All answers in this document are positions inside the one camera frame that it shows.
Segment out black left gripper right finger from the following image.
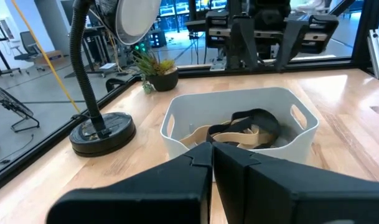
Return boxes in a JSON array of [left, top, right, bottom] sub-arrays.
[[212, 142, 379, 224]]

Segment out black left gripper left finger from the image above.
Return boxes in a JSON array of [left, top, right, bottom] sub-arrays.
[[45, 141, 213, 224]]

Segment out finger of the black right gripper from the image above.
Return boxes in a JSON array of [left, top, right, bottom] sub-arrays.
[[273, 21, 302, 72], [227, 17, 259, 71]]

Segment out tan rubber band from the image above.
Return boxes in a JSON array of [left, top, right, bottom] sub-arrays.
[[212, 124, 279, 149], [179, 123, 240, 149]]

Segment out black items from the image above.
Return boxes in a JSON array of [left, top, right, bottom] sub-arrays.
[[205, 108, 283, 149]]

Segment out white plastic bin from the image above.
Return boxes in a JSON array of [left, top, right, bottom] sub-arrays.
[[159, 86, 320, 166]]

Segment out black gooseneck desk lamp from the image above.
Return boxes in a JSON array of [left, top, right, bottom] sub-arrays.
[[68, 0, 162, 158]]

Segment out small potted succulent plant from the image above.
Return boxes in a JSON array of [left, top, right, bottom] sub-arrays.
[[133, 51, 180, 94]]

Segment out silver aluminium profile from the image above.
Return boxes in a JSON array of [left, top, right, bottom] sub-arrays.
[[367, 29, 379, 82]]

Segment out brown cardboard box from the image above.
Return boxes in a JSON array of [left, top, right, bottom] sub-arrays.
[[33, 50, 65, 65]]

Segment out black floor fan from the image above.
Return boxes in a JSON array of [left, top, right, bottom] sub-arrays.
[[0, 84, 40, 134]]

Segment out grey office chair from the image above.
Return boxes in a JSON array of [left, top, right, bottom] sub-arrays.
[[14, 30, 45, 72]]

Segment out black standing desk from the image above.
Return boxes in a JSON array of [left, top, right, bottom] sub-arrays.
[[0, 21, 22, 77]]

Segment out black table frame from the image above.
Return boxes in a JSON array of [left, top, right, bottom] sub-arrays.
[[0, 0, 379, 197]]

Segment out black lamp cable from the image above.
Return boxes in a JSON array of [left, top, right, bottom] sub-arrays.
[[105, 77, 129, 93]]

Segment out yellow hanging cable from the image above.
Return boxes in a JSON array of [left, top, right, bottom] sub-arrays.
[[10, 0, 82, 114]]

